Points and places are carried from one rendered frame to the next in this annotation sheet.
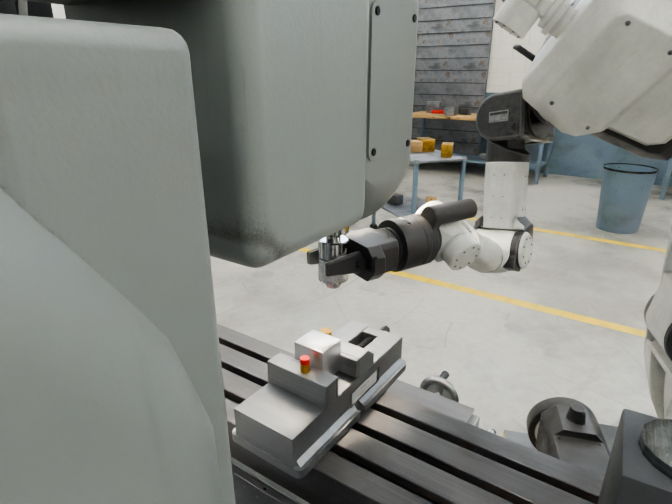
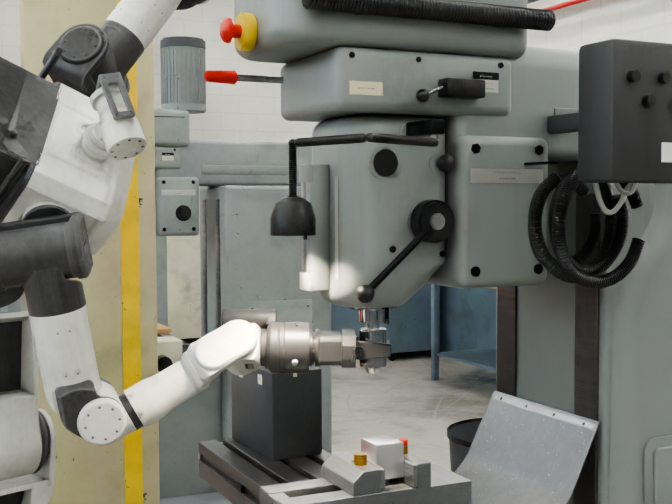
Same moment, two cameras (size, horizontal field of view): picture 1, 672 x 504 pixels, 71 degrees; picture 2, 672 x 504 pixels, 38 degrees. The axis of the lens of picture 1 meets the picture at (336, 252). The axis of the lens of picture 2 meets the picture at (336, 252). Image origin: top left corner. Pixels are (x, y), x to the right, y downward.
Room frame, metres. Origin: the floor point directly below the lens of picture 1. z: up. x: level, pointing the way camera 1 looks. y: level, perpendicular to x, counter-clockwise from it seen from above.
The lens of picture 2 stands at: (2.14, 0.79, 1.49)
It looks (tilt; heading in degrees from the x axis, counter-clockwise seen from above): 3 degrees down; 210
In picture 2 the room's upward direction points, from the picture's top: straight up
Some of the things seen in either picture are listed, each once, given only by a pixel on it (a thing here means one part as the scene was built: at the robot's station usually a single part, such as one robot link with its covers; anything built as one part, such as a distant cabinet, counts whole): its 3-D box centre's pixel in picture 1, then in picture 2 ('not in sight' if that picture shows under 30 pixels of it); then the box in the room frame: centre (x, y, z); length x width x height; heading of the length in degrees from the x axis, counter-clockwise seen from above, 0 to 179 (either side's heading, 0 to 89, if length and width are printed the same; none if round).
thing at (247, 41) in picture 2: not in sight; (245, 31); (0.86, -0.12, 1.76); 0.06 x 0.02 x 0.06; 56
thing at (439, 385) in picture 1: (433, 401); not in sight; (1.09, -0.27, 0.64); 0.16 x 0.12 x 0.12; 146
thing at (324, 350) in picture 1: (317, 355); (382, 457); (0.69, 0.03, 1.05); 0.06 x 0.05 x 0.06; 55
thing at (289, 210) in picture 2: not in sight; (293, 215); (0.86, -0.04, 1.47); 0.07 x 0.07 x 0.06
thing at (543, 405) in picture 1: (562, 428); not in sight; (1.14, -0.68, 0.50); 0.20 x 0.05 x 0.20; 76
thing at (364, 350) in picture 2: (323, 253); (373, 350); (0.70, 0.02, 1.23); 0.06 x 0.02 x 0.03; 121
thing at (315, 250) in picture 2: not in sight; (314, 227); (0.76, -0.06, 1.44); 0.04 x 0.04 x 0.21; 56
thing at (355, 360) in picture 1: (336, 351); (352, 473); (0.74, 0.00, 1.03); 0.12 x 0.06 x 0.04; 55
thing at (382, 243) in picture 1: (381, 249); (320, 349); (0.72, -0.07, 1.23); 0.13 x 0.12 x 0.10; 31
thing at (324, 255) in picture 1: (333, 261); (373, 349); (0.67, 0.00, 1.23); 0.05 x 0.05 x 0.06
